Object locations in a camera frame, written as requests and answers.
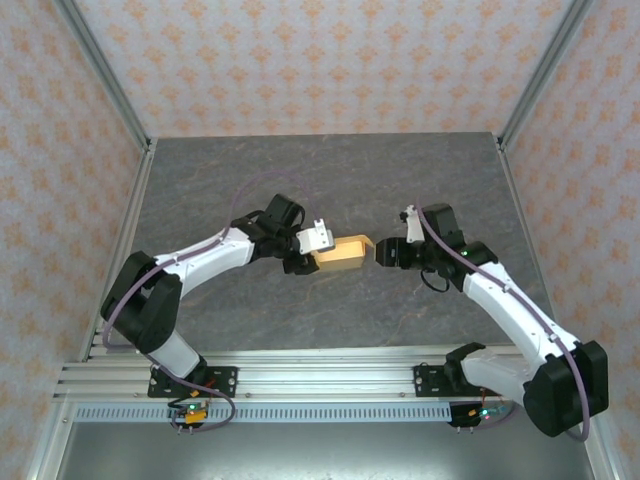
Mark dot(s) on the brown cardboard paper box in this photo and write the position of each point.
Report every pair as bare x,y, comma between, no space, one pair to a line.
340,260

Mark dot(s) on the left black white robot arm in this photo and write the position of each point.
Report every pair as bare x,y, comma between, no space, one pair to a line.
150,310

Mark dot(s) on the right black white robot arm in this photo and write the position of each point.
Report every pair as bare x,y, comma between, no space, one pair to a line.
565,395

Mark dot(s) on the grey metal sheet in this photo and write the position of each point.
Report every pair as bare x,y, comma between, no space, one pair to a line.
320,455

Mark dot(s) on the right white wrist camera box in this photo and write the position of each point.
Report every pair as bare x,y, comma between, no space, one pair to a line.
413,230

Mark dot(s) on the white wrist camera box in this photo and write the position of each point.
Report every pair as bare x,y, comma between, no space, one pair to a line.
413,230
316,237

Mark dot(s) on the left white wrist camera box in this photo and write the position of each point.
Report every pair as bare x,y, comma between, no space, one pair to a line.
316,237

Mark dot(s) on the right aluminium table side rail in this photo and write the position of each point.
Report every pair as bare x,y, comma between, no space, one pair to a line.
517,200

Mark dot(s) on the aluminium table side rail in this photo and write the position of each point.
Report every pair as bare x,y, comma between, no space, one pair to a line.
517,200
142,175

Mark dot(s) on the aluminium mounting rail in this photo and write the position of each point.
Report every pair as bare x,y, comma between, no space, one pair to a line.
325,380

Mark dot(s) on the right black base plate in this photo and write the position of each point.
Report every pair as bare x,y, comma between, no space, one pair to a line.
427,382

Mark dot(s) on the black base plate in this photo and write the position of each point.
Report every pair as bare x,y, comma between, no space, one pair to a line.
225,380
427,382

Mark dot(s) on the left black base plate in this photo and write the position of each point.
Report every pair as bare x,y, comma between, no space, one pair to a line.
225,380

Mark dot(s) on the left aluminium table side rail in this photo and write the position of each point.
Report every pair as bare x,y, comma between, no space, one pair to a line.
142,175

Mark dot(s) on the right aluminium frame post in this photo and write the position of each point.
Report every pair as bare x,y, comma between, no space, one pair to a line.
545,70

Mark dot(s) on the aluminium frame post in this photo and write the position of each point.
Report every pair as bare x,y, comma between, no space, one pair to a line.
545,70
100,75

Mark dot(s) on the left aluminium frame post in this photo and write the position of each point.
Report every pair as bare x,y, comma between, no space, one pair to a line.
100,75

